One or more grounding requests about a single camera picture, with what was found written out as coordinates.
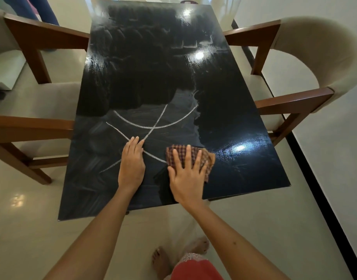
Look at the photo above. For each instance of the person's left hand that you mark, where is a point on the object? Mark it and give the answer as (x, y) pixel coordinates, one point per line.
(131, 172)

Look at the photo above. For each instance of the person's right hand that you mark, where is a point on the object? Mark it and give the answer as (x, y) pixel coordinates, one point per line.
(187, 186)

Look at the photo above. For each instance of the brown striped cloth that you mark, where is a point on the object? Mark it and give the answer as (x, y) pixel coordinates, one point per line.
(179, 153)

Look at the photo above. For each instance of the beige cushioned wooden chair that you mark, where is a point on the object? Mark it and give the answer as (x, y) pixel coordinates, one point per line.
(321, 46)
(44, 34)

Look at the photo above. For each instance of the person's left forearm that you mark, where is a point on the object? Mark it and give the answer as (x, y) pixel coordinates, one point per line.
(96, 239)

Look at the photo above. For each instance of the person's right forearm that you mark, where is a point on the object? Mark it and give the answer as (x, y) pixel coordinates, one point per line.
(233, 244)

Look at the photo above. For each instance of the person's right foot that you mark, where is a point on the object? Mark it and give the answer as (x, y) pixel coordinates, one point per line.
(200, 244)

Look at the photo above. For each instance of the person's foot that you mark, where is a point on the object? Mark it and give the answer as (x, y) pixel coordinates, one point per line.
(161, 262)
(200, 244)

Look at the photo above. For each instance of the person's left foot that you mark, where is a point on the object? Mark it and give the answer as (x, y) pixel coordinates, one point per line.
(161, 262)

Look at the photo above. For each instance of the person's red garment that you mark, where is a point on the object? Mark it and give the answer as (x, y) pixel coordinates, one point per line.
(196, 269)

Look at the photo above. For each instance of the black marble table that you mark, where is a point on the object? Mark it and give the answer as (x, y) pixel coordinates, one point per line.
(225, 128)

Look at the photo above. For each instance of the white glass-top table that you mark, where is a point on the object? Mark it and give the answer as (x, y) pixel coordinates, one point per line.
(6, 69)

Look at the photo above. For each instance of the pink plastic container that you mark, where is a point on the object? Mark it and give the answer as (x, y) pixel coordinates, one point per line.
(31, 5)

